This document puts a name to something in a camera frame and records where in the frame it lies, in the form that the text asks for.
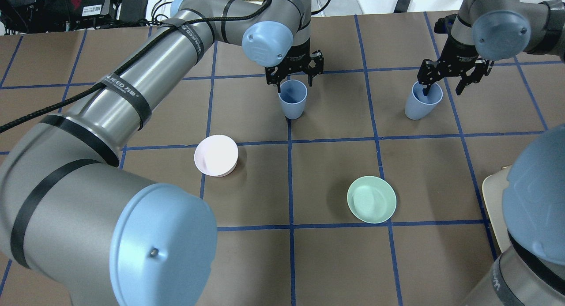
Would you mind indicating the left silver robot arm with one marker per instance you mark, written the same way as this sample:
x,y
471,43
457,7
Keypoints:
x,y
113,238

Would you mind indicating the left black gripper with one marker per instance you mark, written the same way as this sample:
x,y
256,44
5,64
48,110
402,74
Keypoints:
x,y
298,57

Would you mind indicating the green bowl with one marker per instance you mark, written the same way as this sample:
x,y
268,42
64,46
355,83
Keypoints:
x,y
371,199

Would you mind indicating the black power adapter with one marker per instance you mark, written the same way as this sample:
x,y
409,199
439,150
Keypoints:
x,y
402,6

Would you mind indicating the blue cup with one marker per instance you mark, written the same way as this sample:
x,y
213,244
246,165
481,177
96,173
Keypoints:
x,y
293,96
419,105

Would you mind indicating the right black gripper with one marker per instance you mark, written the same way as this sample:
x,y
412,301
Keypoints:
x,y
459,53

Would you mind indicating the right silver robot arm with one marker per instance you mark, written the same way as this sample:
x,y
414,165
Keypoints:
x,y
511,120

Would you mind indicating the beige tray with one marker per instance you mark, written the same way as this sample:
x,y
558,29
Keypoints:
x,y
492,189

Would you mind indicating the black electronics box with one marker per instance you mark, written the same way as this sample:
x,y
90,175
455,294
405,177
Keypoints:
x,y
39,16

